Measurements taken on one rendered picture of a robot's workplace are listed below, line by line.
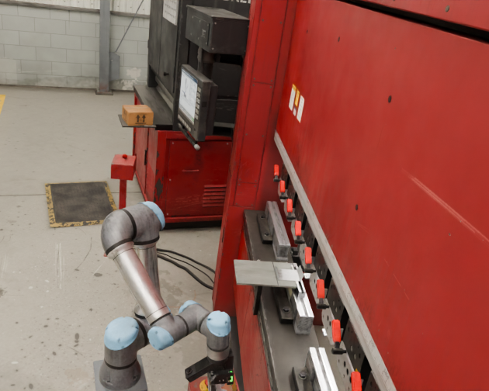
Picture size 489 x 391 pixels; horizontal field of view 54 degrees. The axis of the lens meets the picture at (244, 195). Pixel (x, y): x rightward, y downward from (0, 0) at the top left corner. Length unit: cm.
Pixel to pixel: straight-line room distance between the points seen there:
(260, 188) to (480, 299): 213
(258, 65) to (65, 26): 610
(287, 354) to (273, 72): 148
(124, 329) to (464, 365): 119
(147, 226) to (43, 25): 701
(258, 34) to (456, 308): 198
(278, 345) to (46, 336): 174
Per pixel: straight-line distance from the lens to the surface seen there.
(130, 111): 386
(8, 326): 346
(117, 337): 180
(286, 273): 220
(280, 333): 207
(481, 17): 100
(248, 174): 287
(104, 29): 834
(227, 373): 172
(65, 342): 328
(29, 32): 856
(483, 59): 99
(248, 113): 275
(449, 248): 101
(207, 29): 282
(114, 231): 164
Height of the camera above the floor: 220
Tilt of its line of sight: 25 degrees down
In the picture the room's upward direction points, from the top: 9 degrees clockwise
